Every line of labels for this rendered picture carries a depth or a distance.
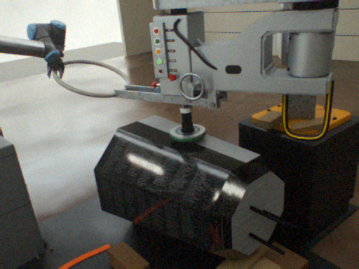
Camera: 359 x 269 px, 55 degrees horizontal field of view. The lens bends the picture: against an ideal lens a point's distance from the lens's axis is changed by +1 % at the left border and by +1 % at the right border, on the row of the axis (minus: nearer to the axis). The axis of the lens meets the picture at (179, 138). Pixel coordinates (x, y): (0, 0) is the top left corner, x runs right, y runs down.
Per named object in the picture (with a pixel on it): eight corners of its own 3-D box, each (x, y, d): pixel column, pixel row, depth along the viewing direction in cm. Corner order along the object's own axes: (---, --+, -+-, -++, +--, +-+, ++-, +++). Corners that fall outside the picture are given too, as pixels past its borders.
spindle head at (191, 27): (234, 92, 196) (233, 8, 178) (221, 104, 178) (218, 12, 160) (177, 90, 211) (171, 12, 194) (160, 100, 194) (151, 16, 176)
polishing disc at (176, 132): (163, 134, 207) (163, 132, 207) (186, 122, 221) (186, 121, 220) (188, 142, 193) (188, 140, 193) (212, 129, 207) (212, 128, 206)
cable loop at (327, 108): (328, 141, 173) (334, 79, 161) (327, 144, 171) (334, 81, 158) (280, 136, 184) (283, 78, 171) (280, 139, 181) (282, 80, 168)
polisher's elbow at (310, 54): (287, 69, 175) (289, 28, 167) (328, 68, 169) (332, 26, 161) (286, 78, 158) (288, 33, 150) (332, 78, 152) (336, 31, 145)
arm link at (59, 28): (45, 18, 199) (62, 18, 206) (44, 39, 206) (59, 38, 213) (54, 24, 195) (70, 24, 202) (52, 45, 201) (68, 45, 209)
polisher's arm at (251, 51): (329, 105, 175) (340, 1, 155) (324, 121, 156) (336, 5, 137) (195, 97, 207) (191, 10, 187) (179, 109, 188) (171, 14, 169)
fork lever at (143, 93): (229, 99, 197) (229, 91, 195) (217, 110, 182) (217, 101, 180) (129, 90, 226) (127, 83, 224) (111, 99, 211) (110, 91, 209)
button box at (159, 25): (170, 77, 186) (165, 22, 175) (167, 78, 184) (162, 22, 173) (157, 76, 190) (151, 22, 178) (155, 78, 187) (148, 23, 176)
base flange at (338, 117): (290, 104, 271) (290, 98, 269) (353, 118, 235) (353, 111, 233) (248, 121, 244) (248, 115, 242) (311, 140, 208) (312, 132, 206)
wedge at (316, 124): (322, 123, 219) (323, 116, 217) (327, 129, 210) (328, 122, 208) (290, 125, 222) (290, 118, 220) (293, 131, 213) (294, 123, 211)
